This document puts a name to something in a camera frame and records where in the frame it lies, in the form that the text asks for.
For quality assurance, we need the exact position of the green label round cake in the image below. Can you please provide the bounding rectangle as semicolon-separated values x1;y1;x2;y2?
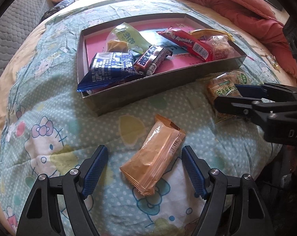
203;72;241;124

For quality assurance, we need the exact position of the orange wafer packet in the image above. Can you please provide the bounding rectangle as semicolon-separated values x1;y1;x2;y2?
120;114;186;196

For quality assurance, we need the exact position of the clear round cookie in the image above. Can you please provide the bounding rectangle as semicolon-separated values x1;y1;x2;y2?
206;35;235;60

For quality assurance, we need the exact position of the red Alpenliebe candy pack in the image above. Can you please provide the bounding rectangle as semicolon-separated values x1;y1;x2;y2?
157;28;214;62

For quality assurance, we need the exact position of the gold wrapper snack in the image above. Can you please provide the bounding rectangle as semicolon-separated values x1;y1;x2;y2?
188;29;234;41

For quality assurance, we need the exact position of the brown Snickers bar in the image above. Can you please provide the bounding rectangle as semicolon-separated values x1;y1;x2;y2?
133;45;172;76

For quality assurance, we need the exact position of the blue biscuit packet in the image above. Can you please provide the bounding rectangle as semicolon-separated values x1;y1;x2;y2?
77;52;144;92

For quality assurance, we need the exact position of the green pastry snack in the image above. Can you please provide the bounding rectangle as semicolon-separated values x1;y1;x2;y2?
105;22;151;54

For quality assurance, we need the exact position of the small brown chocolate packet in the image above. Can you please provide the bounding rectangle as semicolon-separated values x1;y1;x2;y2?
229;70;250;85

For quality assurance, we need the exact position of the small yellow candy wrapper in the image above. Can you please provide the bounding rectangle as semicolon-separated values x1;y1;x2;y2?
266;55;280;72

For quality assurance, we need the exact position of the Hello Kitty teal blanket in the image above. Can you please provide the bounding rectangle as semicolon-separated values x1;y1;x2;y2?
0;0;281;235

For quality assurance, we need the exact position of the red quilted comforter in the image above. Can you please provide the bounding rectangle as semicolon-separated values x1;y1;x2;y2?
187;0;297;81

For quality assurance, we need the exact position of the dark cardboard box tray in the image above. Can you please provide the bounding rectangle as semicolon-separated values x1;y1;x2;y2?
76;13;246;115

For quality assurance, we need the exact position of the pink book in tray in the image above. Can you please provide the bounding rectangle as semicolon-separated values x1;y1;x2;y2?
85;18;202;74

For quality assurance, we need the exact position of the dark floral cloth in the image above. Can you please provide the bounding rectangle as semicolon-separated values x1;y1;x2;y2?
41;0;75;22

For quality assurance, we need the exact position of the grey quilted sofa cover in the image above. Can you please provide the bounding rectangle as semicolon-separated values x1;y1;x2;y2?
0;0;53;76

